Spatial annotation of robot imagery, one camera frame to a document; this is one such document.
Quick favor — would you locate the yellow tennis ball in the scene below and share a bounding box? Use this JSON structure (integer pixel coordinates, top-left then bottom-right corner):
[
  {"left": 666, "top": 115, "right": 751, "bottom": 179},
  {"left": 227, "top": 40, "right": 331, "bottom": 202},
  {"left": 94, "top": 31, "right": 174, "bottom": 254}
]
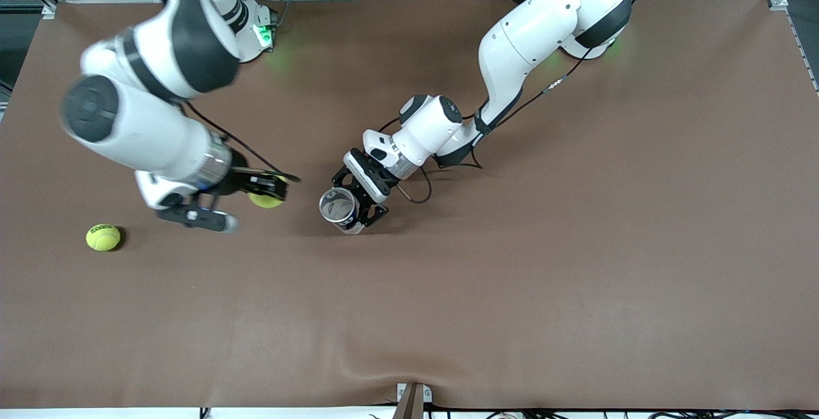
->
[
  {"left": 248, "top": 179, "right": 287, "bottom": 209},
  {"left": 86, "top": 224, "right": 122, "bottom": 252}
]

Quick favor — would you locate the silver tennis ball can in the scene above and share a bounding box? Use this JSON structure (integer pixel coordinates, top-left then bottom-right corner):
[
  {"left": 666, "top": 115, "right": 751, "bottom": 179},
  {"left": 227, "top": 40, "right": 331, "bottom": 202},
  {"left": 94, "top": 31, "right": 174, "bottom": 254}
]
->
[{"left": 319, "top": 187, "right": 367, "bottom": 235}]

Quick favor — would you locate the brown table mat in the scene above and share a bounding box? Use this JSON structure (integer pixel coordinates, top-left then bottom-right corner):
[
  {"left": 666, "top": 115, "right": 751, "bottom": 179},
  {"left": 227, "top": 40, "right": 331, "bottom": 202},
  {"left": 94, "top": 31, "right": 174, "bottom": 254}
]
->
[{"left": 0, "top": 0, "right": 819, "bottom": 410}]

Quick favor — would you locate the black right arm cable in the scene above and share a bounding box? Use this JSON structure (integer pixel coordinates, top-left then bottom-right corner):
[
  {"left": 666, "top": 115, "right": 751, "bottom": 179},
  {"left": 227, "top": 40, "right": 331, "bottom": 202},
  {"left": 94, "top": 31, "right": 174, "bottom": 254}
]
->
[{"left": 184, "top": 102, "right": 303, "bottom": 183}]

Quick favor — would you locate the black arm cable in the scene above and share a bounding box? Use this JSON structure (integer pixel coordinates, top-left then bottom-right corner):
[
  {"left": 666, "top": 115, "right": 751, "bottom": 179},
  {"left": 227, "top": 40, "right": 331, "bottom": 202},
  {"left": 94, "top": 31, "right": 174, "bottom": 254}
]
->
[
  {"left": 184, "top": 102, "right": 303, "bottom": 183},
  {"left": 378, "top": 0, "right": 663, "bottom": 205}
]

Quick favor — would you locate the grey metal mount bracket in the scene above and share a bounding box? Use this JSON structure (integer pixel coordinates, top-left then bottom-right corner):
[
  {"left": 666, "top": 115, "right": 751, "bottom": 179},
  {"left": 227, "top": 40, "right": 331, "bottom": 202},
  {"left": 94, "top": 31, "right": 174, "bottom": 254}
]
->
[{"left": 394, "top": 382, "right": 433, "bottom": 419}]

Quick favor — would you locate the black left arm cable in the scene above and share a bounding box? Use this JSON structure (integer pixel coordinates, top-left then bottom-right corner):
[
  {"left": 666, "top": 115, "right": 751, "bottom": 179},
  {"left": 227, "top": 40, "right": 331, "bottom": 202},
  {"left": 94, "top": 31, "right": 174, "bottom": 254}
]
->
[{"left": 378, "top": 0, "right": 663, "bottom": 205}]

